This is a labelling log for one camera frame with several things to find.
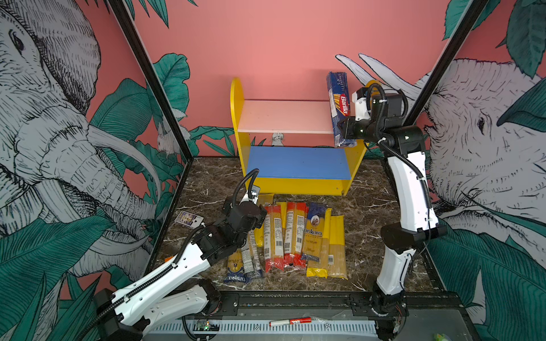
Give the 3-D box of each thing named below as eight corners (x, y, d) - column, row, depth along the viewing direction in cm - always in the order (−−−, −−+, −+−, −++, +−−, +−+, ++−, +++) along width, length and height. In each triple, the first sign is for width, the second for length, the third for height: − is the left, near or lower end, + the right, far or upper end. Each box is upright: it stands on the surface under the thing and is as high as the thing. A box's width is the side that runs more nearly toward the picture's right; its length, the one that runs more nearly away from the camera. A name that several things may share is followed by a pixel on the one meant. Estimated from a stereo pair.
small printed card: (176, 222, 97) (174, 219, 95) (183, 212, 100) (181, 209, 99) (196, 229, 95) (195, 227, 93) (203, 219, 98) (202, 216, 96)
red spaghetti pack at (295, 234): (282, 266, 84) (282, 262, 80) (286, 207, 102) (287, 201, 98) (305, 268, 84) (307, 264, 79) (306, 208, 101) (307, 202, 97)
